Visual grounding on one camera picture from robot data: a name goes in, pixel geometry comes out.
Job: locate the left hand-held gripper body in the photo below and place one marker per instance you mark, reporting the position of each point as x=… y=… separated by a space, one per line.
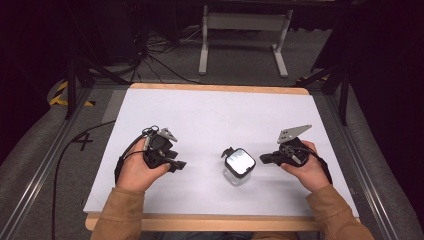
x=156 y=146

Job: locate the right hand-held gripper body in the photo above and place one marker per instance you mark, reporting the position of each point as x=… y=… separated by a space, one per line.
x=295 y=151

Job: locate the person's right hand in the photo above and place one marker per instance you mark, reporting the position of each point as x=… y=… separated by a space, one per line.
x=313 y=175

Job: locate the person's left hand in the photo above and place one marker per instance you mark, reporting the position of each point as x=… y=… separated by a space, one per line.
x=135 y=173

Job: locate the clear square jar black lid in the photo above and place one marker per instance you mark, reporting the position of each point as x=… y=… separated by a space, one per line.
x=239 y=164

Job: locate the white table sheet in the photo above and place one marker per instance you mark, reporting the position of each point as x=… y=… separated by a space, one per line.
x=213 y=113

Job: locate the black metal stand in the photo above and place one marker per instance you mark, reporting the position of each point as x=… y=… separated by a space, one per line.
x=343 y=93
x=71 y=90

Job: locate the yellow black hazard tape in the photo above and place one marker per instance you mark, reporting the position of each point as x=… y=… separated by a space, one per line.
x=59 y=98

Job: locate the aluminium floor rail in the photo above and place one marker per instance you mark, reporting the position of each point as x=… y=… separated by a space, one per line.
x=40 y=166
x=360 y=166

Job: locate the white metal desk frame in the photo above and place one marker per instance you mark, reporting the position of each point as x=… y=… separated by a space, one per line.
x=245 y=21

